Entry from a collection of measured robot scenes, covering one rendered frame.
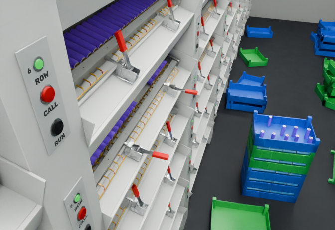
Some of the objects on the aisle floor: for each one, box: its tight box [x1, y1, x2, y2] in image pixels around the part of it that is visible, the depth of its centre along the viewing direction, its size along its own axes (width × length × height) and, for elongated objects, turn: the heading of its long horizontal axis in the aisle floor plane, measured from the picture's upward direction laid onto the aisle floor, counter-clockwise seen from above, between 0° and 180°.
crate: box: [210, 197, 271, 230], centre depth 153 cm, size 30×20×8 cm
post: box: [164, 0, 204, 230], centre depth 107 cm, size 20×9×181 cm, turn 72°
